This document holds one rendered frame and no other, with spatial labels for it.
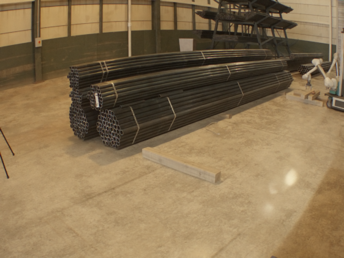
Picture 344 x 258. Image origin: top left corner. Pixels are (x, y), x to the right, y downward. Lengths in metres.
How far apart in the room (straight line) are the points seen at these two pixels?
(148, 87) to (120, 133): 0.72
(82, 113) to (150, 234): 2.26
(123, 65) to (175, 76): 0.76
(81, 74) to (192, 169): 1.82
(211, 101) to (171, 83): 0.89
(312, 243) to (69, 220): 1.96
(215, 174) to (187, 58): 2.76
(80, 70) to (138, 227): 2.24
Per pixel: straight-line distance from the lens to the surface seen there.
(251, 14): 12.69
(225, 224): 2.41
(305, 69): 11.88
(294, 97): 7.08
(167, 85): 4.20
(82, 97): 3.91
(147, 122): 3.86
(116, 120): 3.63
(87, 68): 3.97
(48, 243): 2.31
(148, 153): 3.50
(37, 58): 10.55
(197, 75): 4.74
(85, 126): 4.10
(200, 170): 3.05
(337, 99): 6.65
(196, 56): 5.51
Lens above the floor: 1.42
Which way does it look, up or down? 18 degrees down
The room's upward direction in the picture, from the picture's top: 1 degrees counter-clockwise
